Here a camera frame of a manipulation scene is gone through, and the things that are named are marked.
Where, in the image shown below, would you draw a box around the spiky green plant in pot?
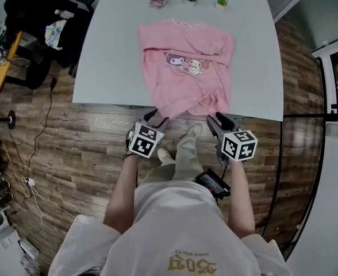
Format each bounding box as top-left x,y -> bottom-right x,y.
215,0 -> 230,13

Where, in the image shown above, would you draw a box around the person's left forearm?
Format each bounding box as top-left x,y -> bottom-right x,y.
103,153 -> 140,236

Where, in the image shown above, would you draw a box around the white wall box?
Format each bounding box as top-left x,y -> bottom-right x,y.
326,123 -> 338,140

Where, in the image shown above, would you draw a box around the colourful patterned cloth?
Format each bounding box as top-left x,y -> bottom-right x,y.
44,19 -> 68,51

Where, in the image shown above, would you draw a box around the black power cable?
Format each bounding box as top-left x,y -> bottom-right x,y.
21,77 -> 57,183

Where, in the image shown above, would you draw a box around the person's right beige shoe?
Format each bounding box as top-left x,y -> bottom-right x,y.
182,122 -> 203,141

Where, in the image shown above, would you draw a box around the person's beige trousers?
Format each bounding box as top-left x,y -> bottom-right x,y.
141,134 -> 205,190

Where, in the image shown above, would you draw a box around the person's right forearm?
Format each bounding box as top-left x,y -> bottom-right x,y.
225,159 -> 256,239

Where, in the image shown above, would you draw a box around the person's beige shoe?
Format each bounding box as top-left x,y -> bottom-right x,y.
156,147 -> 176,167
182,122 -> 203,141

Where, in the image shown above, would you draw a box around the black office chair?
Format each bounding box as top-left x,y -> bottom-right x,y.
3,0 -> 97,90

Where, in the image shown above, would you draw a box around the person's white t-shirt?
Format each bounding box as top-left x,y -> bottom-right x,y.
47,179 -> 294,276

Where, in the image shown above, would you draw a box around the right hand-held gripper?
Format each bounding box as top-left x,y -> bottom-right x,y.
206,112 -> 259,167

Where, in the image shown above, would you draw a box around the black round stand base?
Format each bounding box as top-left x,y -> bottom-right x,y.
7,110 -> 17,130

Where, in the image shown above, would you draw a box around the white cable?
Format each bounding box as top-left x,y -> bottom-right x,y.
27,182 -> 78,243

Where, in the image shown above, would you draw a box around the pink long-sleeved shirt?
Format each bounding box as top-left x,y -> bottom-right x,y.
138,18 -> 235,118

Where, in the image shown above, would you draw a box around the white cardboard boxes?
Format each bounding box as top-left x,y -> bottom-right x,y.
0,225 -> 41,276

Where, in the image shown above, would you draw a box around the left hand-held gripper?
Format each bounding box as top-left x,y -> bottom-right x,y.
125,109 -> 170,159

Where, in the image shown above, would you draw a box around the black battery pack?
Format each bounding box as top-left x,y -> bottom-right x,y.
194,168 -> 232,198

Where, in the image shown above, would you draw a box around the person's left beige shoe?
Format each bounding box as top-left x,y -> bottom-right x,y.
156,147 -> 176,167

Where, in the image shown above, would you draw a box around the clear plastic bottle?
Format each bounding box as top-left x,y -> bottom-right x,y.
54,9 -> 75,20

